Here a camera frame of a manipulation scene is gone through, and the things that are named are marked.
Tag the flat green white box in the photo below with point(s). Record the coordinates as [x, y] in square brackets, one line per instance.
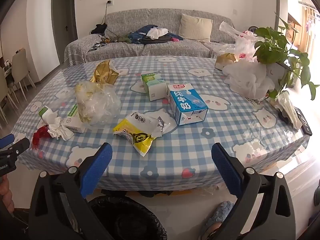
[72, 120]

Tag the small green white carton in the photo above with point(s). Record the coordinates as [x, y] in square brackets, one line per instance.
[45, 113]

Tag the pile of clothes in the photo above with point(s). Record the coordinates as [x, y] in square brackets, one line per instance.
[155, 36]

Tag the grey door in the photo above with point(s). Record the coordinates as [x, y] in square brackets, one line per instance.
[63, 22]

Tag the brown tissue box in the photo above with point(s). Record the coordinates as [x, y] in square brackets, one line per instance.
[225, 60]

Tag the white plastic bag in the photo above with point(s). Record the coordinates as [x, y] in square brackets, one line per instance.
[247, 78]

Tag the white tissue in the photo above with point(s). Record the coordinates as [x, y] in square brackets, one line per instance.
[60, 130]

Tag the person's left hand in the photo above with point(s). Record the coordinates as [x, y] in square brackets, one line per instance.
[5, 192]

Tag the white napkin pack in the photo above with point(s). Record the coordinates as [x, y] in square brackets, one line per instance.
[290, 110]

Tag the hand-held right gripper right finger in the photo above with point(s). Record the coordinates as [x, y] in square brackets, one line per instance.
[225, 166]

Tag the black bag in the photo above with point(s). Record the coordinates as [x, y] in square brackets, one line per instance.
[101, 27]

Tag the green and white box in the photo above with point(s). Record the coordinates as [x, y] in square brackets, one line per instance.
[152, 85]

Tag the white torn wrapper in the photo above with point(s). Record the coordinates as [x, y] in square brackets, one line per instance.
[166, 120]

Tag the black lined trash bin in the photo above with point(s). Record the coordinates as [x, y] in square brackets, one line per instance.
[125, 217]

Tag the potted green plant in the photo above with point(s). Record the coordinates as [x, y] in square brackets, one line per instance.
[277, 47]

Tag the yellow snack wrapper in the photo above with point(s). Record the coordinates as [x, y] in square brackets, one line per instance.
[135, 135]

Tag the black flat device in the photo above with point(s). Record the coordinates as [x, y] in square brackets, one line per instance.
[305, 125]

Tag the blue milk carton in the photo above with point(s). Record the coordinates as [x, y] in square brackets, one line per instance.
[186, 102]

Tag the grey covered sofa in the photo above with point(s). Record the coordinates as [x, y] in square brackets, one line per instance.
[160, 47]

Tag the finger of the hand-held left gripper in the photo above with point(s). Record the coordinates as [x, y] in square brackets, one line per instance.
[18, 146]
[7, 140]

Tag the blue fuzzy slipper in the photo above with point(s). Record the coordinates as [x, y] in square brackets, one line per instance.
[220, 212]

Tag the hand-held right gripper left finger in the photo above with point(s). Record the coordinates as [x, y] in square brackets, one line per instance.
[98, 165]

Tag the gold tissue pack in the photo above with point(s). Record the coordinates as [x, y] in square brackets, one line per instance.
[105, 72]

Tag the beige pillow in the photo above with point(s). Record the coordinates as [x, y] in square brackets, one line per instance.
[195, 27]

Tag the crumpled clear plastic bag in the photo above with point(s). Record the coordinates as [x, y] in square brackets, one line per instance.
[97, 102]

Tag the blue checked tablecloth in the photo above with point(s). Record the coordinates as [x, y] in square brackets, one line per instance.
[225, 130]

